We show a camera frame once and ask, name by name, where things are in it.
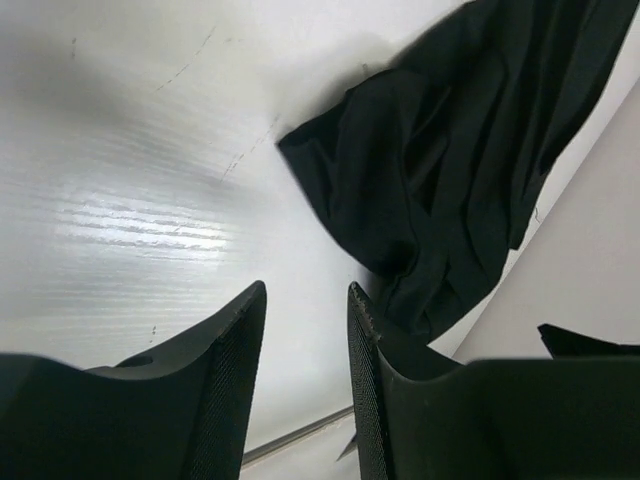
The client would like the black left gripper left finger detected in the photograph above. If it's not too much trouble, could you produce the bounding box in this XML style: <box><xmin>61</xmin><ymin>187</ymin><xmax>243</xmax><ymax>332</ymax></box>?
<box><xmin>1</xmin><ymin>281</ymin><xmax>267</xmax><ymax>479</ymax></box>

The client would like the black pleated skirt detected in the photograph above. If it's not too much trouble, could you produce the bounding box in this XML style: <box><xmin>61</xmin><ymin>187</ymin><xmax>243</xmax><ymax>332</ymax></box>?
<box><xmin>278</xmin><ymin>1</ymin><xmax>638</xmax><ymax>342</ymax></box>

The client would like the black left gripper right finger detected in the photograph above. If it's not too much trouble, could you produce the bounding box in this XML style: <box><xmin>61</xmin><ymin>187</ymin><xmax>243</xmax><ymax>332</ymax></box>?
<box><xmin>347</xmin><ymin>284</ymin><xmax>639</xmax><ymax>479</ymax></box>

